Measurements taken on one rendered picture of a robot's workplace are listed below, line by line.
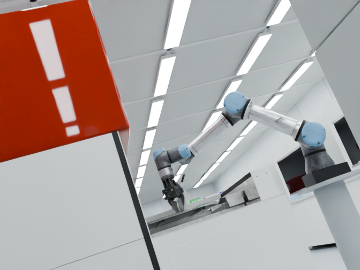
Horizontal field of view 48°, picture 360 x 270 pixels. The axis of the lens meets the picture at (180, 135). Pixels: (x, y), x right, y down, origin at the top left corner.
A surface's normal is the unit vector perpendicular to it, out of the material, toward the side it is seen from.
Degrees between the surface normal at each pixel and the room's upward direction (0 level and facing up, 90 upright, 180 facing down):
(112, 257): 90
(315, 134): 95
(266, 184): 90
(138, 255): 90
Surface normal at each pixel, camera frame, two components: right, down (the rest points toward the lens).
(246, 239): 0.15, -0.32
